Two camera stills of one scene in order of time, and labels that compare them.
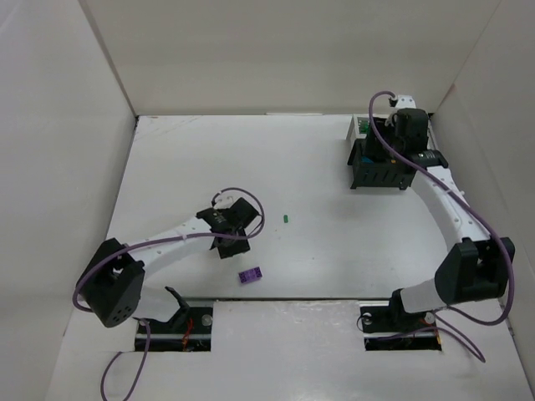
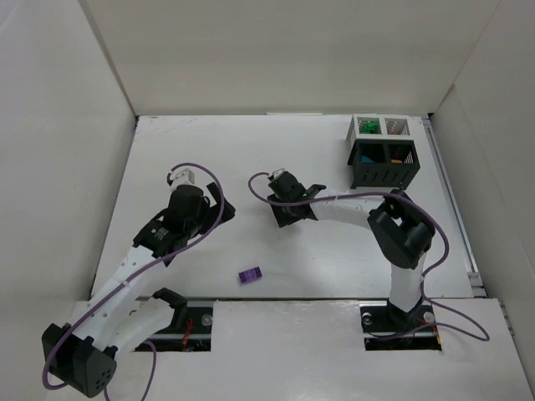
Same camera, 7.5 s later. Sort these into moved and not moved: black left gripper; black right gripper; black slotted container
Moved: black right gripper; black left gripper
Not moved: black slotted container
